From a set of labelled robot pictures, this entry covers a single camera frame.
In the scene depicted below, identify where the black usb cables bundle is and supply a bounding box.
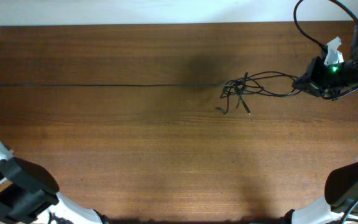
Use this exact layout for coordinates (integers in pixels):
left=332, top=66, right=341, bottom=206
left=214, top=70, right=303, bottom=116

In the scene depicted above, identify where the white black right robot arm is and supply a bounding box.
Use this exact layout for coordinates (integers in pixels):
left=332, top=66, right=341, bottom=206
left=283, top=23, right=358, bottom=223

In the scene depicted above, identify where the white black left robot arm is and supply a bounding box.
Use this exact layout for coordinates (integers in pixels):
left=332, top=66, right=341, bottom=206
left=0, top=140, right=109, bottom=223

